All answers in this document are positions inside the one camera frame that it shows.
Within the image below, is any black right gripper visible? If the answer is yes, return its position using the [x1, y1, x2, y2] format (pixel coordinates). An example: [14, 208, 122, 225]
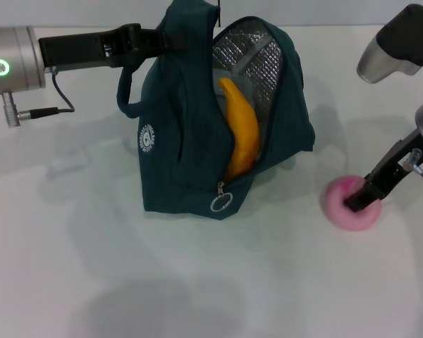
[343, 129, 423, 213]

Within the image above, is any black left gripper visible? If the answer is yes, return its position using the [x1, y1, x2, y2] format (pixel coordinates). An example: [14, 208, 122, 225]
[38, 23, 188, 70]

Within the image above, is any pink peach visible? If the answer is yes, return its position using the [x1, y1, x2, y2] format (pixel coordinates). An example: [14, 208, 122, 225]
[321, 175, 382, 232]

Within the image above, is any clear food container blue lid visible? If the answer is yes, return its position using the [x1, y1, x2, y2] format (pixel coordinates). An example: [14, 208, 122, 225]
[214, 75, 258, 110]

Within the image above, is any dark teal insulated lunch bag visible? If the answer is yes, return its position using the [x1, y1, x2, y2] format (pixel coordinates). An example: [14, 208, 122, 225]
[116, 0, 315, 222]

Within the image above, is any yellow banana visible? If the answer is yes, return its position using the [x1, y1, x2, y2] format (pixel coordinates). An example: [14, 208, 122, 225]
[218, 77, 261, 180]

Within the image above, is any grey left gripper cable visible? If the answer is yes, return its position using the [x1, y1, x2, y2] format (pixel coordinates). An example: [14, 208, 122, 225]
[17, 68, 75, 119]

